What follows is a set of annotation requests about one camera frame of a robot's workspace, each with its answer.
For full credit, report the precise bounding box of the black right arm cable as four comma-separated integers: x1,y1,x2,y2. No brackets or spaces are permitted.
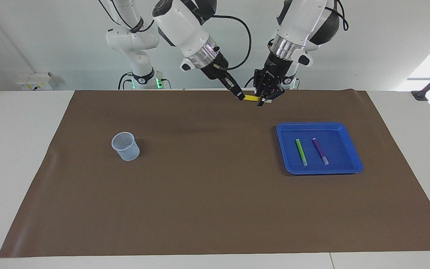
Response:
99,0,252,71

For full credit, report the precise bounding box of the translucent plastic cup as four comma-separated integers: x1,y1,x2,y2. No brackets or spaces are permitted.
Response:
111,132,140,162

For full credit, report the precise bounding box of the blue plastic tray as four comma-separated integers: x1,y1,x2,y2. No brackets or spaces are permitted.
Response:
277,122,364,175

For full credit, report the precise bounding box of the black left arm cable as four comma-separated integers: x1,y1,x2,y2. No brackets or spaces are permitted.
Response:
335,0,349,32

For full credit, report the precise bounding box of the white wall socket box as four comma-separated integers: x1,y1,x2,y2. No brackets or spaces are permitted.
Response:
16,72,53,91

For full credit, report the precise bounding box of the yellow marker pen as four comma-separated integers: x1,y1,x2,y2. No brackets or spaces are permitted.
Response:
243,95,272,103

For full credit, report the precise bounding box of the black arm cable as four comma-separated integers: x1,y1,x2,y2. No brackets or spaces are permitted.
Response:
335,0,349,32
99,0,252,71

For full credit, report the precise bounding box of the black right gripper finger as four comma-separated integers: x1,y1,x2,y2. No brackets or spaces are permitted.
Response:
225,73,246,101
221,77,242,101

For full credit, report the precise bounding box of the brown table mat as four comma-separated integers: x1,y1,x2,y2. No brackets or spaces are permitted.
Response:
0,89,430,258

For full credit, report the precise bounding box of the purple marker pen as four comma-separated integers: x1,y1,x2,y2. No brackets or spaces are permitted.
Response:
312,138,330,166

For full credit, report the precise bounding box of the green marker pen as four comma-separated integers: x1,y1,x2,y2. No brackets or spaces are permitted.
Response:
296,139,308,167

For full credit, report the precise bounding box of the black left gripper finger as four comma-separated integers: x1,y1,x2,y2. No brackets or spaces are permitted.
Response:
253,69,265,99
258,80,286,107

